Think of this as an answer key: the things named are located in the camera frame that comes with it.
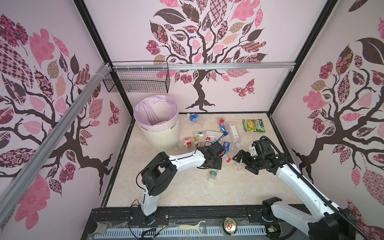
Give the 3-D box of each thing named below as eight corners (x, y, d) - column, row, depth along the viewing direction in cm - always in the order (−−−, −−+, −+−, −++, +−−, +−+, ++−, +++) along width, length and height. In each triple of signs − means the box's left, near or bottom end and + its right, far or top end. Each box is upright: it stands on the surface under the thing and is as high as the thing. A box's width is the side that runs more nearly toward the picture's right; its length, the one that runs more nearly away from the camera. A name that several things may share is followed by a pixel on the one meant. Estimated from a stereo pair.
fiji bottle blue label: (220, 134, 108) (221, 130, 105) (219, 122, 116) (220, 118, 112) (225, 134, 108) (226, 130, 105) (223, 122, 116) (224, 118, 112)
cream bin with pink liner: (142, 152, 98) (127, 125, 76) (150, 124, 114) (139, 95, 92) (179, 152, 98) (174, 125, 76) (182, 124, 114) (178, 95, 92)
